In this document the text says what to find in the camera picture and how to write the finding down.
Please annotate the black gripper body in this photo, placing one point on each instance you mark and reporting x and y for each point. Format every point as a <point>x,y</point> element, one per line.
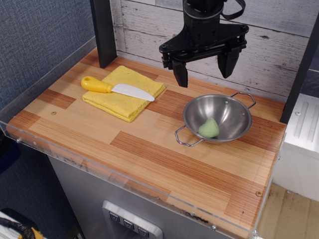
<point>203,36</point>

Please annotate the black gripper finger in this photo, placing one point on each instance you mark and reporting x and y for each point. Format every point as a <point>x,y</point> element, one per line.
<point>180,73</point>
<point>227,62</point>

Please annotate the green plush broccoli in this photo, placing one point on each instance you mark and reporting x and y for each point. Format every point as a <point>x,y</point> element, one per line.
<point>209,129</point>

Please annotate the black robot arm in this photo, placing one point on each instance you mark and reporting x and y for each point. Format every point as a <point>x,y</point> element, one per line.
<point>210,4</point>

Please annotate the yellow folded cloth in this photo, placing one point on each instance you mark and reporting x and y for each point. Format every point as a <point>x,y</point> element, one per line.
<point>125,107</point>

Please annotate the silver toy fridge cabinet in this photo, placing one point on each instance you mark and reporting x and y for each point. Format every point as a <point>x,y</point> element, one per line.
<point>86,189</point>

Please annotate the silver dispenser panel with buttons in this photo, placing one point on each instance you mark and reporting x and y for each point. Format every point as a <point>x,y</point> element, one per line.
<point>131,221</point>

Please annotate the yellow object bottom left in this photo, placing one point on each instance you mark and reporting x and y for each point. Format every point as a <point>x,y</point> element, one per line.
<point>32,233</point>

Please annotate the metal bowl with handles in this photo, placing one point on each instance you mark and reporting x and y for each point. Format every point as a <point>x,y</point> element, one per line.
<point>231,113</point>

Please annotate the black vertical post right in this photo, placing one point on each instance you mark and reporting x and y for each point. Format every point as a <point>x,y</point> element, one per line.
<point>304,19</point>

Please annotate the black vertical post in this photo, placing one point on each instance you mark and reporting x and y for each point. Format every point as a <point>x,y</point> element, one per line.
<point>104,31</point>
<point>304,19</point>

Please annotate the yellow handled white toy knife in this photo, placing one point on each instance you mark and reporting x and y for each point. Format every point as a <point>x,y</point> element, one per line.
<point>112,88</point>

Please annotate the black vertical post left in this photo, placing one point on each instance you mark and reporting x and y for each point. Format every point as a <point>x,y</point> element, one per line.
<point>104,31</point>

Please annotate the white aluminium rail block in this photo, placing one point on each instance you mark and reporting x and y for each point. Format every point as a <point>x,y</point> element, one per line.
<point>297,168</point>

